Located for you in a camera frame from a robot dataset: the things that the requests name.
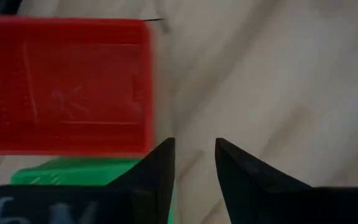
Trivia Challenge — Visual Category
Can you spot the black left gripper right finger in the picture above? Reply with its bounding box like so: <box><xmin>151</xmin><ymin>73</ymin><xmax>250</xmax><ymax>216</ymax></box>
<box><xmin>214</xmin><ymin>137</ymin><xmax>358</xmax><ymax>224</ymax></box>

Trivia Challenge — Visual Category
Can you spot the green slotted plastic basket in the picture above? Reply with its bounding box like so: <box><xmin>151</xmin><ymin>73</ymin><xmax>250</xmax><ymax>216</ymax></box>
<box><xmin>10</xmin><ymin>156</ymin><xmax>174</xmax><ymax>224</ymax></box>

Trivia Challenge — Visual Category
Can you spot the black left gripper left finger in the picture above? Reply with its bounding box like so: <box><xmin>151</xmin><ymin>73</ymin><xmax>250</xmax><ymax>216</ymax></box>
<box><xmin>0</xmin><ymin>137</ymin><xmax>177</xmax><ymax>224</ymax></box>

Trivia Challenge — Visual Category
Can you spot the red slotted plastic basket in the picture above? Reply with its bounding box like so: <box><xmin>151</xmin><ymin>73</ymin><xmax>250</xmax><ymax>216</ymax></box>
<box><xmin>0</xmin><ymin>15</ymin><xmax>155</xmax><ymax>156</ymax></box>

